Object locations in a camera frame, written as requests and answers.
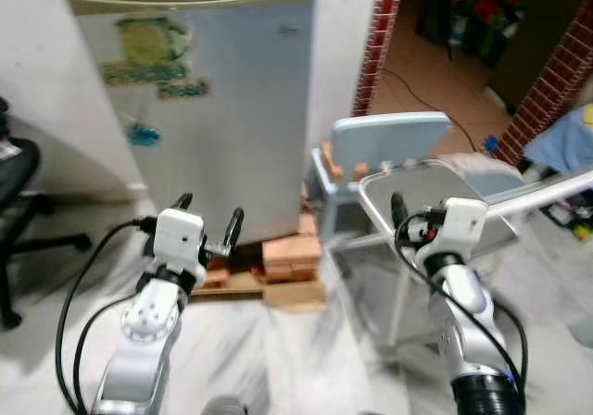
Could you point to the small red clay brick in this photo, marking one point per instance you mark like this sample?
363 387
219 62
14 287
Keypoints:
218 272

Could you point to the green yellow fridge sticker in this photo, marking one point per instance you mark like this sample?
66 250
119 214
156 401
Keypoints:
153 40

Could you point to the white mini fridge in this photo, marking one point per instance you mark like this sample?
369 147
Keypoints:
250 109

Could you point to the black office chair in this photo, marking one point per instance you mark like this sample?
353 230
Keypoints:
17 179

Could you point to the brown wooden board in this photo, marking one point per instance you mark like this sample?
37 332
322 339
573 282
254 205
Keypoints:
287 293

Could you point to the blue cloth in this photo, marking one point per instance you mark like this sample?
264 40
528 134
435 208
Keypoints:
565 142

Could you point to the long green text sticker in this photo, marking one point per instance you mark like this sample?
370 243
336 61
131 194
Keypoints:
144 72

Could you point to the black yellow bag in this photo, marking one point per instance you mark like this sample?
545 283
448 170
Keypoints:
570 213

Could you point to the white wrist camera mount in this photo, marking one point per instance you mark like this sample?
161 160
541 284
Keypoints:
178 234
466 220

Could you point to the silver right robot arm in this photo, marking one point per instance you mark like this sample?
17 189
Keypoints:
465 296

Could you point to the yellow cloth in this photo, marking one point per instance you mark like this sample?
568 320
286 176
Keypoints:
587 117

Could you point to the light blue plastic chair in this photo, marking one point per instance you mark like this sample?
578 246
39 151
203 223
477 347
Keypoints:
389 137

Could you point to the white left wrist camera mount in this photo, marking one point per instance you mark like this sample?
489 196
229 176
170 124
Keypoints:
178 234

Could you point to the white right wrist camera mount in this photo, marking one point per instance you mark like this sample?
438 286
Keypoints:
466 220

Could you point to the small blue sticker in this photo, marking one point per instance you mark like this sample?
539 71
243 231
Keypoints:
144 135

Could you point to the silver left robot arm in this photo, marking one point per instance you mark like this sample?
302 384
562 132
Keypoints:
148 320

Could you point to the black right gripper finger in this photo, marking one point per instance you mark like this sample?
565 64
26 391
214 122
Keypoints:
399 209

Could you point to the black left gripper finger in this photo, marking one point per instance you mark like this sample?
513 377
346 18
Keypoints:
183 202
233 230

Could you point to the small green text sticker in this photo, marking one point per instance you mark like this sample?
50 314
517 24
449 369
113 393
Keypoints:
182 89

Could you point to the large red clay brick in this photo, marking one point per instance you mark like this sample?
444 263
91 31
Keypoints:
292 256

